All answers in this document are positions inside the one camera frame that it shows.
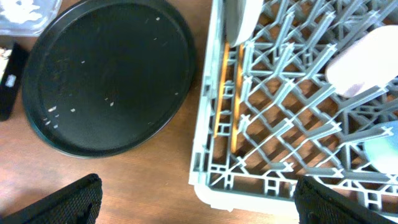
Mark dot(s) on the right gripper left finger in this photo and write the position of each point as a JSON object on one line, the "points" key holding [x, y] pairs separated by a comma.
{"points": [[77, 203]]}

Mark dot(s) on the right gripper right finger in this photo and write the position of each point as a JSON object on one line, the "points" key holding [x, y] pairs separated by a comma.
{"points": [[318, 204]]}

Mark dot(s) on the blue cup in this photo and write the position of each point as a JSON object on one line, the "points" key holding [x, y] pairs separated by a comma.
{"points": [[382, 152]]}

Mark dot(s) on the pink cup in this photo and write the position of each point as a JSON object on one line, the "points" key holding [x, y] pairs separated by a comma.
{"points": [[370, 61]]}

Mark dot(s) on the wooden chopstick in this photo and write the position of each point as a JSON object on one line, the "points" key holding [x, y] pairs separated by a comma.
{"points": [[224, 66], [237, 98]]}

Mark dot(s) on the grey plate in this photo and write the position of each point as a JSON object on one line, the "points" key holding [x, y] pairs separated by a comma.
{"points": [[241, 19]]}

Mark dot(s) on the white tissue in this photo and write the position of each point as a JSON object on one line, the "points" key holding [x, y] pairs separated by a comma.
{"points": [[20, 11]]}

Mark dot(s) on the grey dishwasher rack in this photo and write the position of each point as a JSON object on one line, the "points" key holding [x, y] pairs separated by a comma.
{"points": [[291, 121]]}

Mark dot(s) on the black round tray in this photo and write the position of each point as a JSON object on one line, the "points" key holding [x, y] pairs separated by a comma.
{"points": [[105, 76]]}

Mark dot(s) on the black rectangular tray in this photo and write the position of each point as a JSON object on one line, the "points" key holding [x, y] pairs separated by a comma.
{"points": [[13, 61]]}

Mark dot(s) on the clear plastic bin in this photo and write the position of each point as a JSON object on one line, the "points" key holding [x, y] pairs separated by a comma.
{"points": [[48, 8]]}

